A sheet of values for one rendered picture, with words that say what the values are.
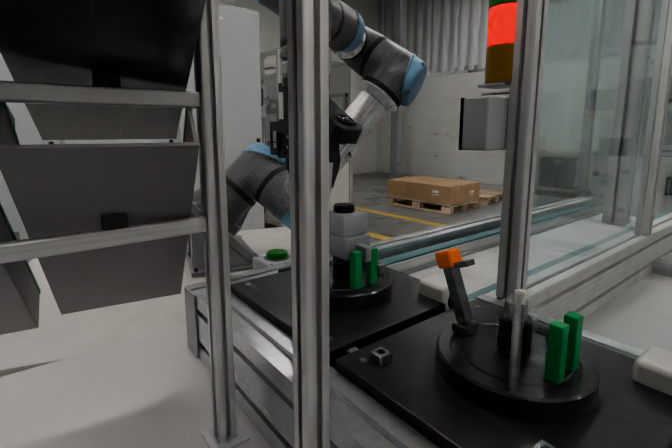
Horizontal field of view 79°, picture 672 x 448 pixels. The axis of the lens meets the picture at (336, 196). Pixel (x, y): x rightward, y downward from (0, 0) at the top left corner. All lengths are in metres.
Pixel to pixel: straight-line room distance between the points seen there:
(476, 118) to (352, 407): 0.38
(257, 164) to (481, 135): 0.62
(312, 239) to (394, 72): 0.80
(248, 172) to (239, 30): 2.95
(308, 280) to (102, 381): 0.46
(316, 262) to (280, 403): 0.22
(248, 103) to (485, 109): 3.40
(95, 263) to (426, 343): 0.35
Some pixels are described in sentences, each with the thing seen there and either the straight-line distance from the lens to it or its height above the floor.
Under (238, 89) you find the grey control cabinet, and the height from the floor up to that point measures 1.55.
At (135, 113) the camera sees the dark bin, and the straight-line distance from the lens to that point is 0.46.
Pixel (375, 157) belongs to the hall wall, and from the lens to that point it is 11.53.
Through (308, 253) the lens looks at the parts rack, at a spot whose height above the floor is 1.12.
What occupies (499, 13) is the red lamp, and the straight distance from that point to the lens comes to 0.62.
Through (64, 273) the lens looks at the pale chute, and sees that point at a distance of 0.49.
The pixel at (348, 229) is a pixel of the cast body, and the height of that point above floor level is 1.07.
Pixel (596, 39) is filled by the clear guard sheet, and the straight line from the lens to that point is 0.81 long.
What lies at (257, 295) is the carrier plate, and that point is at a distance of 0.59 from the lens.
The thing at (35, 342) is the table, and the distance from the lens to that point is 0.85.
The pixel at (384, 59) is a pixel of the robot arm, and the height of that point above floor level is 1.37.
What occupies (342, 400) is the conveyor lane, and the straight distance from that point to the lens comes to 0.41.
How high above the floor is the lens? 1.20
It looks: 9 degrees down
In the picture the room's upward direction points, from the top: straight up
